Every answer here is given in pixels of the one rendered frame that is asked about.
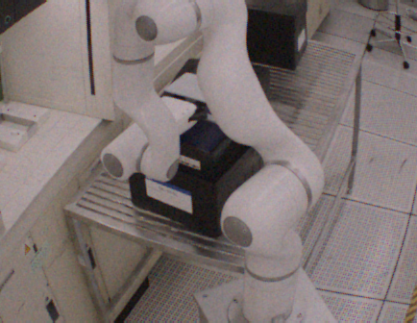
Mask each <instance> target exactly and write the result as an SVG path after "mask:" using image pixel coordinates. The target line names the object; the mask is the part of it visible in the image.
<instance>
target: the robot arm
mask: <svg viewBox="0 0 417 323"><path fill-rule="evenodd" d="M247 19H248V13H247V9H246V5H245V2H244V0H122V1H121V2H120V4H119V6H118V8H117V10H116V12H115V17H114V22H113V24H114V29H113V46H112V49H113V53H112V60H113V62H112V97H113V99H114V101H115V102H114V103H115V104H116V105H117V106H118V108H119V109H120V110H122V111H123V112H124V113H126V114H127V115H128V116H129V117H130V118H131V119H133V120H134V122H135V123H134V124H132V126H131V127H129V128H127V129H126V130H125V131H124V132H123V133H122V134H121V135H119V136H118V137H117V138H116V139H115V140H114V141H113V142H112V143H111V144H109V145H107V146H106V148H105V149H103V151H102V153H101V161H102V164H103V166H104V167H105V168H106V171H107V172H108V173H109V174H110V175H111V176H112V177H113V178H114V179H116V180H117V181H125V180H127V179H128V178H129V177H130V176H131V175H132V174H133V173H135V172H141V173H144V174H145V175H147V176H149V177H151V178H153V179H155V180H157V181H161V182H166V181H169V180H171V179H172V177H173V176H174V175H175V174H176V172H177V170H178V167H179V161H180V134H182V133H183V132H185V131H186V130H188V129H189V128H190V127H192V126H193V125H195V124H196V122H197V120H203V119H208V113H207V111H206V109H205V107H206V106H208V108H209V110H210V112H211V114H212V115H213V117H214V119H215V121H216V123H217V124H218V125H219V126H220V128H221V130H222V132H223V133H224V134H225V135H226V136H227V137H228V138H230V139H231V140H233V141H235V142H237V143H240V144H243V145H247V146H251V147H253V148H254V149H256V150H257V151H259V153H260V154H261V157H262V159H263V163H264V167H263V168H261V170H260V171H259V172H257V173H256V174H255V175H253V176H252V177H251V178H250V179H248V180H247V181H246V182H245V183H244V184H243V185H242V186H240V187H239V188H238V189H237V190H236V191H235V192H234V193H233V194H232V195H231V196H230V197H229V198H228V199H227V201H226V203H225V205H224V207H223V210H222V212H221V217H220V225H221V229H222V232H223V234H224V235H225V236H226V237H227V239H228V240H230V241H231V242H232V243H234V244H235V245H236V246H239V247H240V248H242V249H243V250H244V251H245V262H244V287H243V290H242V291H240V292H239V293H238V294H237V295H235V296H234V298H233V300H232V301H231V302H230V305H229V307H228V317H229V321H230V323H301V321H303V319H304V317H305V314H306V308H307V305H306V300H305V297H303V295H302V294H301V292H300V291H298V290H297V289H296V285H297V284H298V274H299V272H300V264H301V258H302V246H303V244H302V242H301V238H300V237H299V235H298V233H296V232H295V231H294V229H291V227H292V226H293V225H294V224H296V223H297V221H298V220H299V219H300V218H301V217H303V216H304V214H305V213H306V212H308V211H309V210H310V208H311V207H312V206H313V205H314V204H316V202H317V201H318V199H319V198H320V196H321V194H322V191H323V188H324V171H323V168H322V166H321V164H320V162H319V160H318V159H317V158H316V156H315V155H314V154H313V152H312V151H311V149H310V148H309V147H308V146H307V145H306V144H304V143H303V142H302V141H301V140H300V139H299V138H298V137H297V136H296V135H295V134H293V132H292V131H291V130H290V129H289V128H288V127H286V126H285V124H284V123H283V122H282V121H281V120H280V119H279V118H278V117H277V115H276V114H275V113H274V111H273V109H272V107H271V105H270V104H269V102H268V100H267V99H266V96H265V94H264V92H263V89H262V88H261V86H260V83H259V81H258V78H257V76H256V74H255V72H254V70H253V68H252V66H251V64H250V61H249V58H248V53H247V44H246V32H247V26H246V25H247ZM199 31H202V32H203V35H204V50H203V54H202V56H201V59H200V62H199V65H198V69H197V81H198V84H199V87H200V91H201V93H202V95H203V97H204V99H205V101H206V103H204V102H201V101H198V102H195V103H193V104H191V103H188V102H185V101H183V99H184V97H182V96H181V95H178V94H174V93H170V94H169V95H162V96H161V97H159V96H158V94H157V93H156V92H155V90H154V89H153V85H154V64H155V48H156V45H164V44H169V43H172V42H175V41H178V40H181V39H183V38H185V37H189V36H191V35H193V34H195V33H197V32H199ZM197 107H198V109H197ZM196 109H197V110H196Z"/></svg>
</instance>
